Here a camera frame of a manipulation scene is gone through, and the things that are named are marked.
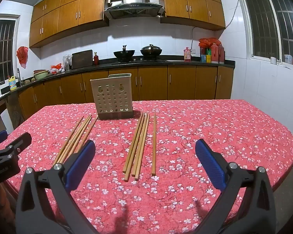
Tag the steel range hood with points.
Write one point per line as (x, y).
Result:
(134, 7)

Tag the hanging red plastic bag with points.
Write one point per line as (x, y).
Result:
(22, 54)

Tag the barred window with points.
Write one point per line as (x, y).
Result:
(2, 51)

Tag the red floral tablecloth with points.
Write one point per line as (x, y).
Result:
(175, 131)

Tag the red and white plastic bag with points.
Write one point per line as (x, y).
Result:
(56, 68)

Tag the large sliding window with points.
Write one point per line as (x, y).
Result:
(271, 24)

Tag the red bag over thermoses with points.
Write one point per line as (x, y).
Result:
(208, 42)

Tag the black wok with lid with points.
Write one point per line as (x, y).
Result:
(151, 51)

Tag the wooden base cabinets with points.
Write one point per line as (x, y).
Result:
(180, 82)

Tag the pale packet on windowsill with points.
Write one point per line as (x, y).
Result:
(288, 59)

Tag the blue and yellow box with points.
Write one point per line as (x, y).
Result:
(205, 58)

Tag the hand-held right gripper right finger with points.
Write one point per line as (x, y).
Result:
(210, 163)

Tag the clear plastic bag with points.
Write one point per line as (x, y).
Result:
(67, 62)

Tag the metal faucet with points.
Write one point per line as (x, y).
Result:
(18, 74)

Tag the beige perforated utensil holder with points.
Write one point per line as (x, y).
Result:
(112, 97)

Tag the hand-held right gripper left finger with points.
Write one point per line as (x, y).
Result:
(79, 165)

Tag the gas stove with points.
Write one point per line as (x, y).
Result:
(138, 60)

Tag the yellow detergent bottle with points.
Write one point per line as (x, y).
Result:
(12, 84)

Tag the green bowl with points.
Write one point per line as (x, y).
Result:
(42, 75)

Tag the dark cutting board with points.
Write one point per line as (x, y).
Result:
(82, 59)

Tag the wooden wall cabinets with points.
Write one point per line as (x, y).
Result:
(193, 4)
(68, 12)

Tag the small red bottle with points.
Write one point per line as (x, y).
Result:
(96, 59)

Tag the pink detergent bottle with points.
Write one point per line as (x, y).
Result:
(187, 56)

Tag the black kitchen countertop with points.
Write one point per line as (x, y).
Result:
(180, 63)

